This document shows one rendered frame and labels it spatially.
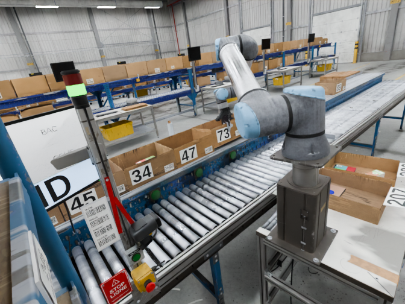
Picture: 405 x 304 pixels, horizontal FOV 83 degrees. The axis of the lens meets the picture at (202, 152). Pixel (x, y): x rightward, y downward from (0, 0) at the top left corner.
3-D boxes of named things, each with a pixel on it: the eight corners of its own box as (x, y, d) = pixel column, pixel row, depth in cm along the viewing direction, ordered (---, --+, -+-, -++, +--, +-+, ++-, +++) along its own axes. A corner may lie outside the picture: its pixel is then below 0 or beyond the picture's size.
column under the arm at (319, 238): (338, 231, 114) (345, 174, 102) (318, 266, 98) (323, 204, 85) (288, 212, 132) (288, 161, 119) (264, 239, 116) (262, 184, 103)
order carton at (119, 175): (66, 222, 131) (55, 197, 124) (57, 202, 152) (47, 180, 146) (130, 192, 152) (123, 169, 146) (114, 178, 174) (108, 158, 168)
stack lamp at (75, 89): (71, 96, 67) (63, 75, 64) (67, 96, 70) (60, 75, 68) (88, 93, 69) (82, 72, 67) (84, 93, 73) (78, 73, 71)
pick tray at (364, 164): (393, 195, 134) (396, 180, 130) (322, 178, 159) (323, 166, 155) (397, 174, 153) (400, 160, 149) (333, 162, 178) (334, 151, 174)
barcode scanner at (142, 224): (167, 234, 94) (159, 215, 89) (142, 253, 88) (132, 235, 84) (159, 226, 99) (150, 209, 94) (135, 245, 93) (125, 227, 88)
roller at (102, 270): (126, 297, 100) (122, 308, 99) (93, 238, 138) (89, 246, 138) (116, 298, 96) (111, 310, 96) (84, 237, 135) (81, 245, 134)
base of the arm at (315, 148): (337, 146, 96) (338, 123, 92) (318, 164, 85) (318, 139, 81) (294, 141, 110) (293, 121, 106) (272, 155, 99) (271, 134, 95)
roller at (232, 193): (251, 209, 148) (251, 202, 146) (200, 183, 186) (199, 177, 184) (256, 205, 150) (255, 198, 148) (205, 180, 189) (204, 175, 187)
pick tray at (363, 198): (378, 225, 114) (381, 209, 111) (302, 199, 141) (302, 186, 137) (389, 198, 132) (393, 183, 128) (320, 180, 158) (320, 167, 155)
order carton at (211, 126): (214, 148, 194) (210, 129, 189) (193, 145, 217) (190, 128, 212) (244, 134, 216) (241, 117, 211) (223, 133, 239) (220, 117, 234)
